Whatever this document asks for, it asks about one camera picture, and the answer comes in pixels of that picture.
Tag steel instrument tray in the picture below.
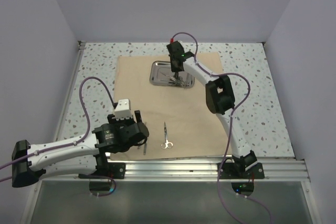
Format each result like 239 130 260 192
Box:
150 61 195 88

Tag steel tweezers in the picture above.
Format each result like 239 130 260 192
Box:
143 138 148 155

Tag steel scissors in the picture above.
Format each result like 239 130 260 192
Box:
161 122 173 150

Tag beige cloth wrap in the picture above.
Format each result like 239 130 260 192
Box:
110 55 228 161

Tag steel forceps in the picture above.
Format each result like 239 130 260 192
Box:
161 72 181 86

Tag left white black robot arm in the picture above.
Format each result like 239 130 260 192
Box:
12 111 150 188

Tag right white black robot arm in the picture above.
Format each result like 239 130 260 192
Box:
166 38 257 178

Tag steel clamp in tray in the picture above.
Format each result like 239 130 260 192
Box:
173 77 186 88

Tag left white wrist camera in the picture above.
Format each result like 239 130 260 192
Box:
113 99 132 121

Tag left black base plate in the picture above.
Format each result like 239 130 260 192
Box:
78 162 126 179

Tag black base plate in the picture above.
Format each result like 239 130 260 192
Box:
78 162 126 179
217 158 265 179

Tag aluminium left side rail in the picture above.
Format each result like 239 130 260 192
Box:
51 41 87 142

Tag aluminium rail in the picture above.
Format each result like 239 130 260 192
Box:
34 155 308 183
51 41 87 142

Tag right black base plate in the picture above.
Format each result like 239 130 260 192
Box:
217 158 265 179

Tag aluminium front rail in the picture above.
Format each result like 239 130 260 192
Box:
34 155 308 183

